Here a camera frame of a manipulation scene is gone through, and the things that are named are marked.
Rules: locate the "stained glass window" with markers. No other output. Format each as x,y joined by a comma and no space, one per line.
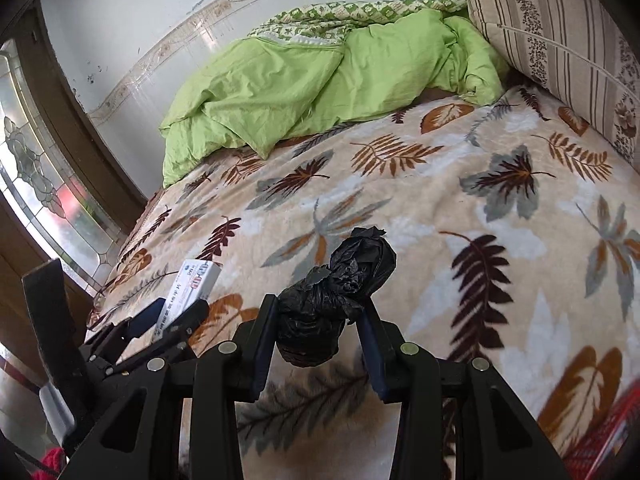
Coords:
44,191

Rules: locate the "striped beige bolster cushion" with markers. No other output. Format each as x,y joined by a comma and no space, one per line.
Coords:
573,49

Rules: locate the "green quilt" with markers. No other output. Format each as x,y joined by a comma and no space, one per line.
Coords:
311,68

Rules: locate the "brown wooden window frame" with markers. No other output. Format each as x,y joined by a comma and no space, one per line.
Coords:
96,169

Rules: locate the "leaf pattern bed blanket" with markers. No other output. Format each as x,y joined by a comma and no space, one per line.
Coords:
516,231

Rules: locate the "white medicine box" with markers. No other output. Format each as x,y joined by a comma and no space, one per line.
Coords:
195,280

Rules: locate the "red mesh trash basket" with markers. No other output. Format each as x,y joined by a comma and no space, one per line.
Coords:
610,450

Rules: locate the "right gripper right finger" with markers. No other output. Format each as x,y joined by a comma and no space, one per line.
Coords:
496,436

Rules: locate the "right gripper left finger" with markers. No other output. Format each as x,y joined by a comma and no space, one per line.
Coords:
138,435

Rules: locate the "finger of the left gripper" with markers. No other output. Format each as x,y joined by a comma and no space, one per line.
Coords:
114,338
177,332

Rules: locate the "red sleeve cuff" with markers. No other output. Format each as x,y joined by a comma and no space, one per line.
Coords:
52,464

